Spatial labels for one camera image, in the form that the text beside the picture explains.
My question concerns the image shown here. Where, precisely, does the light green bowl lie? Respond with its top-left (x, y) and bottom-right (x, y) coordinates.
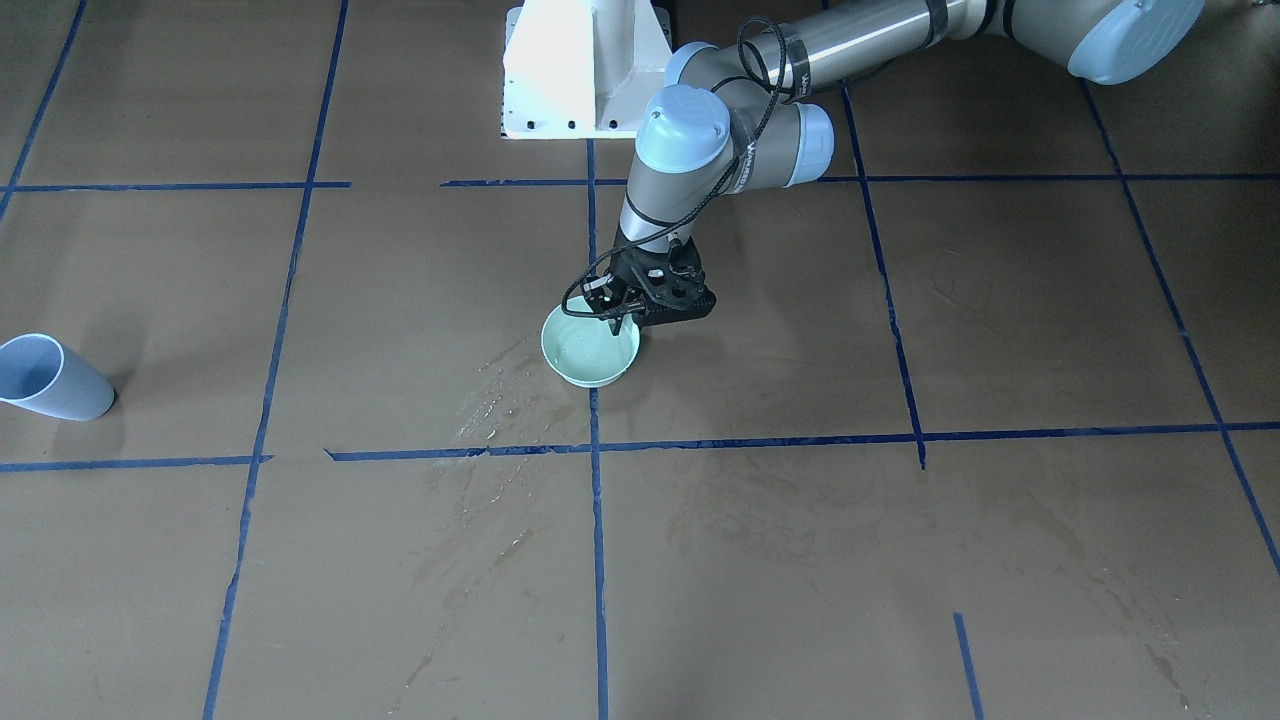
top-left (540, 307), bottom-right (641, 388)

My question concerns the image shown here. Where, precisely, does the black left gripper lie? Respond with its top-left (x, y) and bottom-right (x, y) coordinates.
top-left (562, 240), bottom-right (717, 338)

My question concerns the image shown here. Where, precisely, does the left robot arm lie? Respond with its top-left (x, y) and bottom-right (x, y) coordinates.
top-left (559, 1), bottom-right (1204, 333)

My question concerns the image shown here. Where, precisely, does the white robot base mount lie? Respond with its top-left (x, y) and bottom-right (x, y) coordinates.
top-left (500, 1), bottom-right (675, 140)

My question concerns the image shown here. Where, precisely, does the light blue plastic cup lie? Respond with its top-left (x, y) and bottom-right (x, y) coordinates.
top-left (1, 333), bottom-right (116, 421)

